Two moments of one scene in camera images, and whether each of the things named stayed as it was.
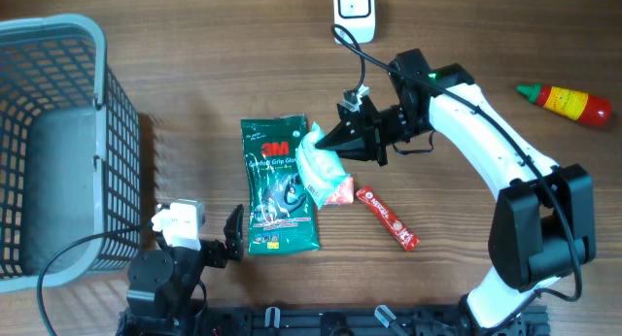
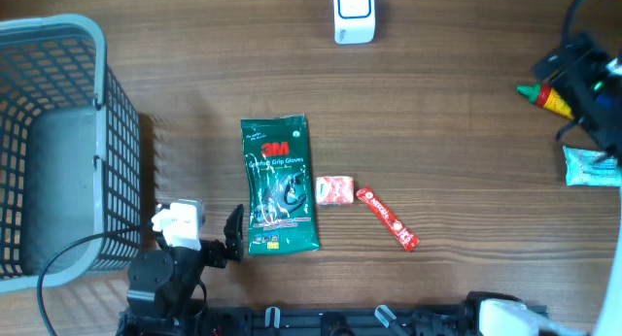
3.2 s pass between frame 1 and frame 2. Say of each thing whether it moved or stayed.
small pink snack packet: stayed
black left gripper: stayed
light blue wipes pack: moved
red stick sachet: stayed
